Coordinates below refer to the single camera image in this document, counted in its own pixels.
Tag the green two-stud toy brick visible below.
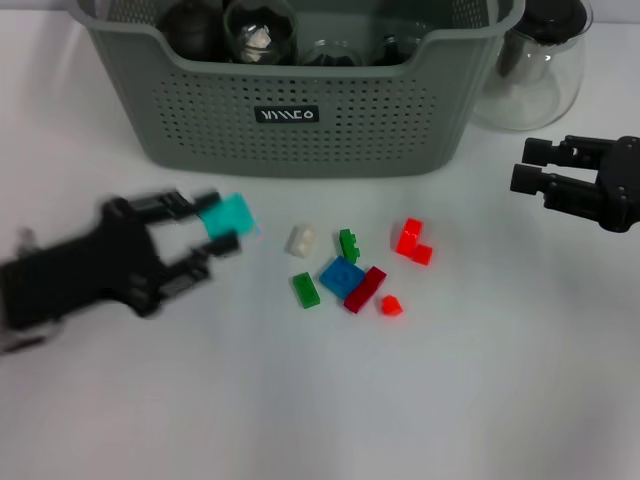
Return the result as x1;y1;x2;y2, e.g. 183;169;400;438
292;272;323;310

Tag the green toy brick with side studs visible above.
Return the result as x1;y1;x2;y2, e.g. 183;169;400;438
338;228;362;265

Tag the white sloped toy brick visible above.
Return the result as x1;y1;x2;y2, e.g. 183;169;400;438
284;223;319;259

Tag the grey-green perforated storage bin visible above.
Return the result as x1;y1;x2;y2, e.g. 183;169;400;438
67;0;527;180

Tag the glass carafe with black lid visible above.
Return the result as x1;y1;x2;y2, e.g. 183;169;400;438
472;0;594;132

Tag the grey left arm cable fitting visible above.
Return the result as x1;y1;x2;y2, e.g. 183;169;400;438
14;227;36;256

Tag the white long toy brick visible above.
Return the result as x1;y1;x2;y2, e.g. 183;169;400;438
243;27;274;52

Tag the dark red long toy brick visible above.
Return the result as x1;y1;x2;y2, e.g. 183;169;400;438
343;266;389;315

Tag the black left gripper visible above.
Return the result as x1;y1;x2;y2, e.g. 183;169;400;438
0;188;241;331

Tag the cyan square toy plate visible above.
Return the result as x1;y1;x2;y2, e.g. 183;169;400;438
198;192;261;241

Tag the blue square toy plate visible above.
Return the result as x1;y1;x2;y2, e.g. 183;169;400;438
318;255;367;300

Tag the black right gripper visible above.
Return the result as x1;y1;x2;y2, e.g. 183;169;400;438
509;133;640;234

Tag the dark clay teapot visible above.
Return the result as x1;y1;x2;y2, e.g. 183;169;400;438
158;0;227;61

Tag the large orange-red toy brick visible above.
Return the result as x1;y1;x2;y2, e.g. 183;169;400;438
394;217;424;259

